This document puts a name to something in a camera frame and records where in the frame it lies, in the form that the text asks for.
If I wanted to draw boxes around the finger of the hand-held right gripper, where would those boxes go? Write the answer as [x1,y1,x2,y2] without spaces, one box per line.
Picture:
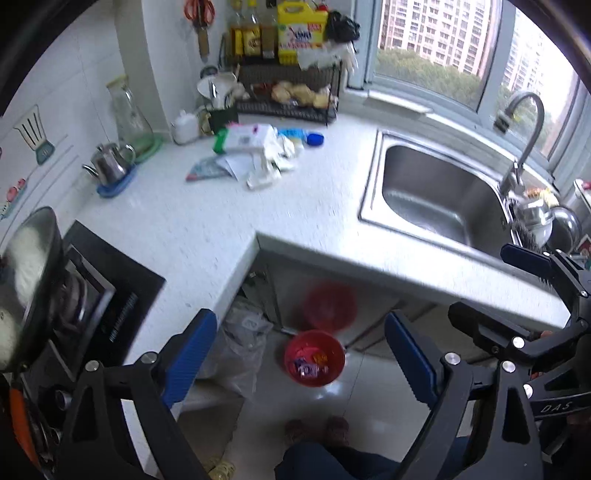
[501,244,591,320]
[448,301,591,371]

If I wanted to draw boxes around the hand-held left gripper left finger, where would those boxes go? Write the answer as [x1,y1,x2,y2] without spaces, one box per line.
[58,308,218,480]

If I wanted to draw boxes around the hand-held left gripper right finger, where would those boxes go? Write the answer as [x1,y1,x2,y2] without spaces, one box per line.
[384,311,546,480]

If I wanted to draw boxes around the purple wipes packet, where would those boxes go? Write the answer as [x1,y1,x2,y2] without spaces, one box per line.
[289,357,327,377]

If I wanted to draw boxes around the red plastic bin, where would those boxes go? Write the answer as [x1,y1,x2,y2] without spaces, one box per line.
[283,329,346,388]

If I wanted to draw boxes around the teal packet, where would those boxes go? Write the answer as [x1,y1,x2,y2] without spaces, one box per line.
[185,156,232,182]

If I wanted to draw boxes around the white paper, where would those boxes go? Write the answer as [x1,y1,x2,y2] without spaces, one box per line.
[217,133,306,190]

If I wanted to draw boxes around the green and white box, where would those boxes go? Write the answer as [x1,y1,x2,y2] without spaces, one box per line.
[212,123,278,156]

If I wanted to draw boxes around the steel wool scrubber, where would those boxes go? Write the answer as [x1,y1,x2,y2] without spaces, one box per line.
[507,221,532,246]

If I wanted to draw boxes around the stainless steel bowl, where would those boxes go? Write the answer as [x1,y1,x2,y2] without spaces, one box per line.
[514,202,553,246]

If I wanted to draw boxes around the steel bowls by sink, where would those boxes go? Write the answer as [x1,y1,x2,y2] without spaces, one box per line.
[545,206,583,253]

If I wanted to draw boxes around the crumpled translucent plastic bag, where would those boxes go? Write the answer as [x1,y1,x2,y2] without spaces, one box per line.
[198,294,274,398]

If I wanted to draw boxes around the white base cabinet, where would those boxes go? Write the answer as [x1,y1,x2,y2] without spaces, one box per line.
[248,257,462,361]

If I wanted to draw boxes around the black gas stove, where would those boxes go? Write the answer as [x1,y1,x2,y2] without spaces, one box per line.
[18,220,166,409]

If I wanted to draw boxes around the person's slipper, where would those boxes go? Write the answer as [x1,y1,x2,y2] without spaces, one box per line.
[325,415,351,446]
[283,417,310,446]

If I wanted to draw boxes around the stainless steel sink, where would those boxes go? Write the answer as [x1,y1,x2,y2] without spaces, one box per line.
[359,128,525,257]

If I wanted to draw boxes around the steel gooseneck faucet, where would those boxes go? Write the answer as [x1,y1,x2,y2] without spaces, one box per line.
[493,91,546,197]

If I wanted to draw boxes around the person's leg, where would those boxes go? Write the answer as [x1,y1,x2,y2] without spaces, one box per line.
[274,440,468,480]

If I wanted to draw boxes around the steamer pot with glass lid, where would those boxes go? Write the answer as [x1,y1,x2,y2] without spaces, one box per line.
[0,206,66,374]

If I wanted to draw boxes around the blue plastic tray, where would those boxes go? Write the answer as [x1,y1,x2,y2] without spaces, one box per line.
[96,165,139,199]

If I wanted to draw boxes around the white steamed bun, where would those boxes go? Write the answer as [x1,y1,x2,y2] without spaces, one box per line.
[7,224,51,301]
[0,309,17,367]

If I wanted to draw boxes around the stainless steel kettle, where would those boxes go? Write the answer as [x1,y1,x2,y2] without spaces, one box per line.
[82,143,137,186]

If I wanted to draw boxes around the green plastic tray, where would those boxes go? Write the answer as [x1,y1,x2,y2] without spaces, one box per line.
[117,133,165,164]

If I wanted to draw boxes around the window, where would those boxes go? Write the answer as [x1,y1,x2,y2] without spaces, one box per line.
[350,0,591,160]

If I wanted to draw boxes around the white ceramic condiment pot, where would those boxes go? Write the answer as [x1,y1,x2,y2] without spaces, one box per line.
[171,109,204,145]

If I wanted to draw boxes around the glass carafe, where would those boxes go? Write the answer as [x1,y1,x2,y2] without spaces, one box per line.
[106,75,153,151]

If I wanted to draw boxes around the white ceramic ladle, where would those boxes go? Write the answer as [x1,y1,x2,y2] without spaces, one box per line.
[197,71,238,110]

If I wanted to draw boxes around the white plastic bag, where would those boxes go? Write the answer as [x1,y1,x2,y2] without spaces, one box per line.
[297,41,359,75]

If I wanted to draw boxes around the black plastic bag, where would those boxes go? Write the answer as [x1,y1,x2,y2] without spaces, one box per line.
[325,10,361,44]

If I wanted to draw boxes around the yellow detergent jug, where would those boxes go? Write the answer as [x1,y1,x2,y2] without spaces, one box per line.
[276,0,330,66]

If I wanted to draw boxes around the dark green mug gold handle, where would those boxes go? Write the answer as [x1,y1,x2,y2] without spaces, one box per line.
[207,108,239,135]

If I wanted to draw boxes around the black wire rack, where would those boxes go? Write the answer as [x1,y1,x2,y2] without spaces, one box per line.
[223,43,345,126]

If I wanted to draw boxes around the spatula wall sticker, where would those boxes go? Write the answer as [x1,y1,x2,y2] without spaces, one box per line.
[13,104,55,165]

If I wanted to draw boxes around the orange handled scissors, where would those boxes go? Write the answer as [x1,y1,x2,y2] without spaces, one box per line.
[184,0,217,24]

